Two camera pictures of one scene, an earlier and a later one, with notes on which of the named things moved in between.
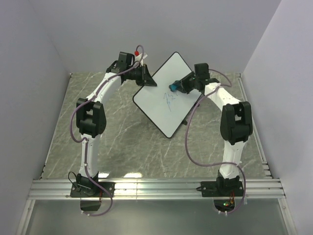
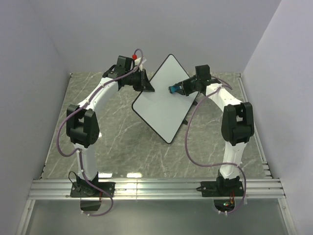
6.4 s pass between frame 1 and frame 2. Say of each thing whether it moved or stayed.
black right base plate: stayed
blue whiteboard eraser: moved
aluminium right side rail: stayed
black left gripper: moved
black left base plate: stayed
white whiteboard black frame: moved
